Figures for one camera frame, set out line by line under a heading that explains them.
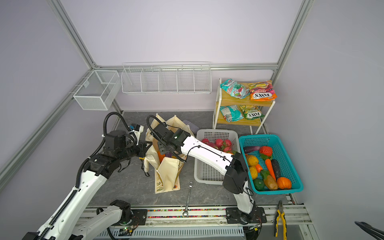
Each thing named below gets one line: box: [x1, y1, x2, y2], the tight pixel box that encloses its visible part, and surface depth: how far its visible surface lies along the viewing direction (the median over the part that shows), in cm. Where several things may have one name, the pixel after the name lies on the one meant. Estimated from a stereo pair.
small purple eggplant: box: [243, 146, 262, 154], surface depth 96 cm
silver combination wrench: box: [182, 181, 194, 217], surface depth 79 cm
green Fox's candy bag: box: [239, 105, 265, 120], surface depth 96 cm
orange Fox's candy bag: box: [248, 80, 278, 102], surface depth 81 cm
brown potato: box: [264, 174, 279, 190], surface depth 81 cm
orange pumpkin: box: [277, 177, 292, 190], surface depth 79 cm
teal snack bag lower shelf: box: [220, 105, 244, 123], surface depth 95 cm
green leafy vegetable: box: [260, 169, 270, 180], surface depth 86 cm
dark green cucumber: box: [271, 159, 281, 182], surface depth 89 cm
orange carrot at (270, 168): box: [265, 159, 277, 182], surface depth 90 cm
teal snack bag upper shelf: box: [220, 78, 250, 100], surface depth 84 cm
